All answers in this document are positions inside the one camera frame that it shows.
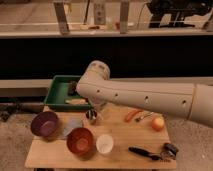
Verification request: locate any orange carrot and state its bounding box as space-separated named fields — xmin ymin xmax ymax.
xmin=124 ymin=109 xmax=142 ymax=122

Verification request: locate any small metal cup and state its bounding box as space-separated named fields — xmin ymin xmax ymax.
xmin=86 ymin=109 xmax=97 ymax=124

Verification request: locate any orange-brown bowl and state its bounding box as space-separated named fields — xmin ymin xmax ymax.
xmin=66 ymin=127 xmax=94 ymax=156

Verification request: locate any grey metal post right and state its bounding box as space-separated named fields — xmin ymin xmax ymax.
xmin=119 ymin=0 xmax=129 ymax=34

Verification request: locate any grey metal post middle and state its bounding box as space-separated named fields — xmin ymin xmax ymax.
xmin=93 ymin=0 xmax=106 ymax=25

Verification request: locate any green plastic tray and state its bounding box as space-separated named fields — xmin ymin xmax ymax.
xmin=44 ymin=75 xmax=92 ymax=111

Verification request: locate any orange fruit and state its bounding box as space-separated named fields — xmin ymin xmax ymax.
xmin=151 ymin=117 xmax=165 ymax=131

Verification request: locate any black handled brush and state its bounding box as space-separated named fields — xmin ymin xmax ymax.
xmin=128 ymin=147 xmax=161 ymax=161

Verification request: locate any yellow banana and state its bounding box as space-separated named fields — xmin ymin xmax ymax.
xmin=65 ymin=99 xmax=87 ymax=105

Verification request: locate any purple bowl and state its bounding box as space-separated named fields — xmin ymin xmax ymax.
xmin=30 ymin=111 xmax=59 ymax=138

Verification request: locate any grey metal post left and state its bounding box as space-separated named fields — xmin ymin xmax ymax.
xmin=53 ymin=0 xmax=69 ymax=35

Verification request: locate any black machine in background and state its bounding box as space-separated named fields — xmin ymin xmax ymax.
xmin=147 ymin=0 xmax=213 ymax=28

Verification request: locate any metal fork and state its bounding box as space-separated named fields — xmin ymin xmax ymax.
xmin=135 ymin=112 xmax=154 ymax=122

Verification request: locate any light blue towel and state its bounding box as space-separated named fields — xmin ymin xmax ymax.
xmin=62 ymin=119 xmax=83 ymax=138

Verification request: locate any grey metal post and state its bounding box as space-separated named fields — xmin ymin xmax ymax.
xmin=93 ymin=0 xmax=106 ymax=25
xmin=53 ymin=0 xmax=69 ymax=35
xmin=119 ymin=0 xmax=129 ymax=34

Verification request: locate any dark grape bunch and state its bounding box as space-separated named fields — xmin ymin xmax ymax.
xmin=68 ymin=81 xmax=77 ymax=95

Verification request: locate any white cup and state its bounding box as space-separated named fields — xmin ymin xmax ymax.
xmin=96 ymin=134 xmax=114 ymax=155

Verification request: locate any dark small object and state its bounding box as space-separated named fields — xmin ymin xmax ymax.
xmin=161 ymin=143 xmax=179 ymax=160

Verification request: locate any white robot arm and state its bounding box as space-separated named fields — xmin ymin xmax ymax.
xmin=77 ymin=60 xmax=213 ymax=128

